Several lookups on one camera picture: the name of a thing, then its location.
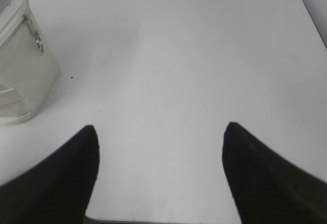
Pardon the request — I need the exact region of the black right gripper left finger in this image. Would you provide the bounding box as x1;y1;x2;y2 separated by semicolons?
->
1;125;100;223

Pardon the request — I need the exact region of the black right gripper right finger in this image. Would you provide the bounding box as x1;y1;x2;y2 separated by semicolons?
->
222;122;326;223

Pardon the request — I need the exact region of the cream canvas zipper bag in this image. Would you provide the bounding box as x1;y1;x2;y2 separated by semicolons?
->
1;0;60;126

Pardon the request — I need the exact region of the silver zipper pull with ring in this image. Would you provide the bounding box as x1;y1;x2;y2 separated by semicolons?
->
24;16;44;53

